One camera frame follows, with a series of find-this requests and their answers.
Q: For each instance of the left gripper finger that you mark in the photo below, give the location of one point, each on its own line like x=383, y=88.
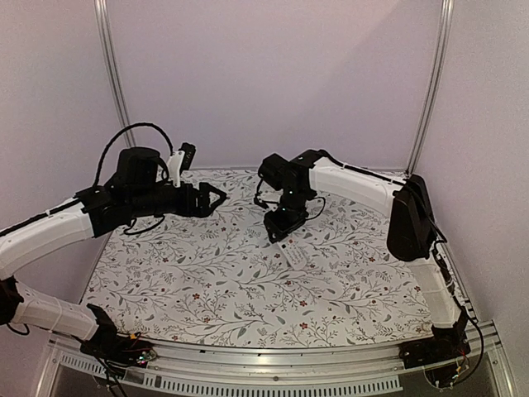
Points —
x=211, y=196
x=206, y=210

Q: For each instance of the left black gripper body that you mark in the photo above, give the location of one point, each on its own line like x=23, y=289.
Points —
x=189, y=209

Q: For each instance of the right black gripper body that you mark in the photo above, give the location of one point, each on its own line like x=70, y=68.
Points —
x=279, y=225

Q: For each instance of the white remote control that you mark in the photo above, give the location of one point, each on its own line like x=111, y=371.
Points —
x=293, y=253

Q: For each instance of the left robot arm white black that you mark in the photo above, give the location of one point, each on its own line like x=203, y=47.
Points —
x=143, y=185

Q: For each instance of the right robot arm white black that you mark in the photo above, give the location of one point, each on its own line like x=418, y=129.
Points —
x=413, y=236

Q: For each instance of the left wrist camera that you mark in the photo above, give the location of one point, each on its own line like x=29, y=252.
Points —
x=180, y=161

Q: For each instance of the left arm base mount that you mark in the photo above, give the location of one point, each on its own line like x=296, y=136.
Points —
x=108, y=345

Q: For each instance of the front aluminium rail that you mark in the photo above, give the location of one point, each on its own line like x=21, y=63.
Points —
x=365, y=370

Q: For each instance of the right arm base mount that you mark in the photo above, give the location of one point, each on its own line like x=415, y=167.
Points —
x=442, y=348

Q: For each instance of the left aluminium frame post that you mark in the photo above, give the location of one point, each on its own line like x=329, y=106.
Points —
x=109, y=56

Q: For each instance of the aluminium frame post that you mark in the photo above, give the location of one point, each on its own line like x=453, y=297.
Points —
x=442, y=42
x=109, y=56

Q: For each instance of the right aluminium frame post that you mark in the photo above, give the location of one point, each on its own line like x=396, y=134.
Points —
x=442, y=42

